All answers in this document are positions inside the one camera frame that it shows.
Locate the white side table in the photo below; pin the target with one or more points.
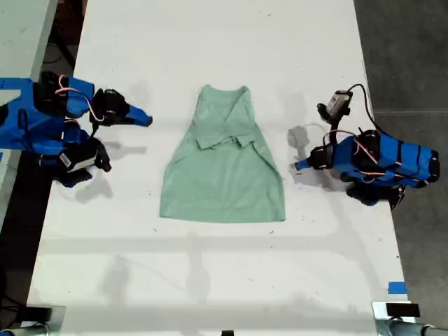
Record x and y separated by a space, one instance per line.
17 42

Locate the grey pipe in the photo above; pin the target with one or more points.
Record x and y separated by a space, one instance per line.
24 330
413 329

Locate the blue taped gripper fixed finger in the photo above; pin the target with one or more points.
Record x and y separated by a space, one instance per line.
304 163
140 112

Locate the small black box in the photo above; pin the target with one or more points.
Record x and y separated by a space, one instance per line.
402 309
38 314

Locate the short blue tape strip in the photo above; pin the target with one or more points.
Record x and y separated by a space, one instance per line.
397 287

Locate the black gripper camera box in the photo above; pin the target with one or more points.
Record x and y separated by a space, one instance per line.
336 103
82 159

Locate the pale green T-shirt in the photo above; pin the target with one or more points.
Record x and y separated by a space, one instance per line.
224 175

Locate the long blue tape strip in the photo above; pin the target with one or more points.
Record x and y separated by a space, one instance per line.
10 83

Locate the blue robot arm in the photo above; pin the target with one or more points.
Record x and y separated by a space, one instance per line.
395 157
31 119

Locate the black camera stalk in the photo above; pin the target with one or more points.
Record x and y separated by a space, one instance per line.
335 129

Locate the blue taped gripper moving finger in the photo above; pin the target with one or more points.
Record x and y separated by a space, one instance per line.
304 168
138 122

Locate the small black edge clip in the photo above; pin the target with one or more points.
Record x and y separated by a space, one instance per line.
227 333

